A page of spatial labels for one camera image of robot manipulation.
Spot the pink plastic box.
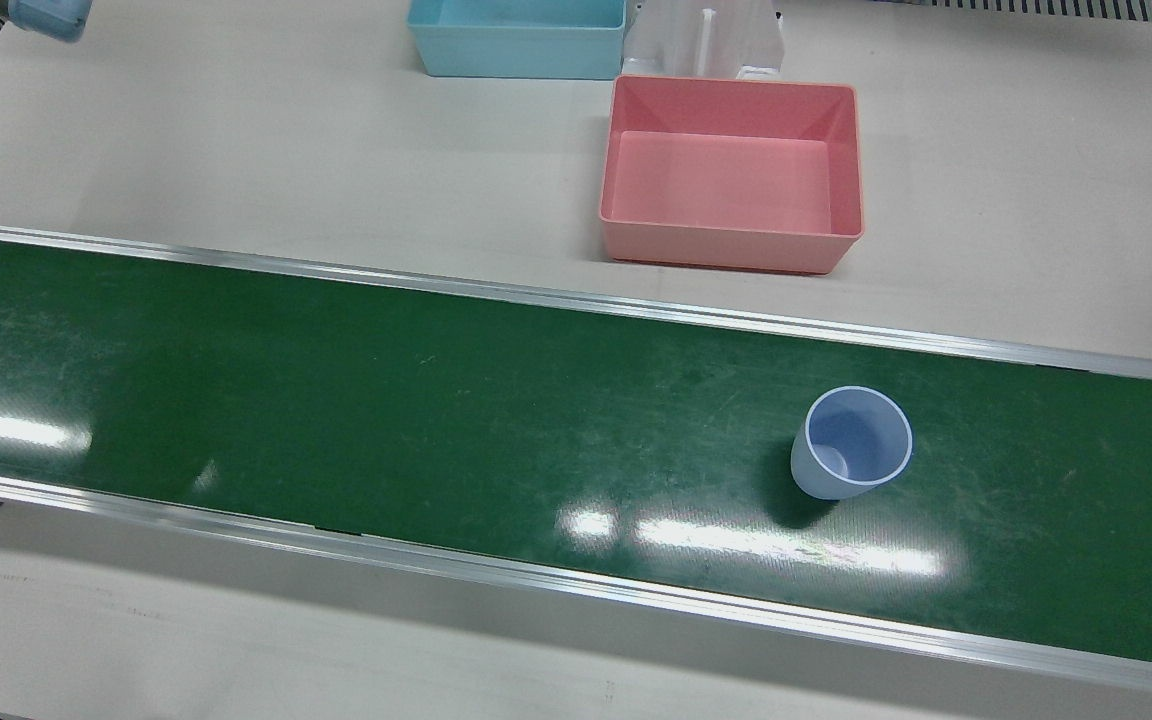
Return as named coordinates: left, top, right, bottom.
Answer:
left=598, top=74, right=865, bottom=276

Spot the green conveyor belt aluminium frame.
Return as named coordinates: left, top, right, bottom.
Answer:
left=0, top=220, right=1152, bottom=701

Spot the light blue plastic box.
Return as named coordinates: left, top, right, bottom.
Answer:
left=406, top=0, right=629, bottom=81

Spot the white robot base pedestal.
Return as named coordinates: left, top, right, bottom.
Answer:
left=621, top=0, right=787, bottom=83

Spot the ribbed metal grating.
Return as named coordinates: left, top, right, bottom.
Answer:
left=921, top=0, right=1152, bottom=29

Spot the light blue plastic cup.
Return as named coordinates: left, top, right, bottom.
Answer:
left=789, top=385, right=914, bottom=501

